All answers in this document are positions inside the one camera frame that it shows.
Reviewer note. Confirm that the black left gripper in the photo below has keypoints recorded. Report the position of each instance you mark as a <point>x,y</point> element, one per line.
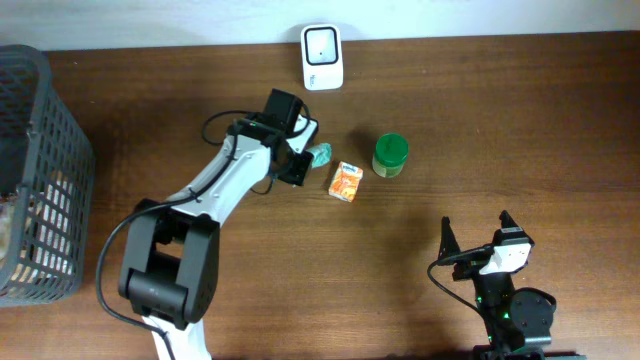
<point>298,170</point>

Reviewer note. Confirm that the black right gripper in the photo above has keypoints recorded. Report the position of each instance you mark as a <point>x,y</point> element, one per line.
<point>449,244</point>

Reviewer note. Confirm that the teal wet wipes pack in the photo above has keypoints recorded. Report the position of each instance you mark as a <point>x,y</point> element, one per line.
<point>321,154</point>

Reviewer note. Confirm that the orange juice carton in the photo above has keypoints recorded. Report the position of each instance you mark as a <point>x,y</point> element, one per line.
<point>345,182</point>

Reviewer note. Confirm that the green lid jar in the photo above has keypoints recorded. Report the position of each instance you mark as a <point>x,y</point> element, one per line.
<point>390,155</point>

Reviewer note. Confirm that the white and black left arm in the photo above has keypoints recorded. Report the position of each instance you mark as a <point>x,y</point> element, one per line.
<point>170,266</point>

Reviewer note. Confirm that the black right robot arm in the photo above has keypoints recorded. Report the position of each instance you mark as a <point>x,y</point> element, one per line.
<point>517,321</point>

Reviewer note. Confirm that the white barcode scanner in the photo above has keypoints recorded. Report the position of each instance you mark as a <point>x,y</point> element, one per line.
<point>322,58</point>

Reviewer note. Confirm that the grey perforated plastic basket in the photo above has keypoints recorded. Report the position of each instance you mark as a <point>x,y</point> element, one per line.
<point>47,176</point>

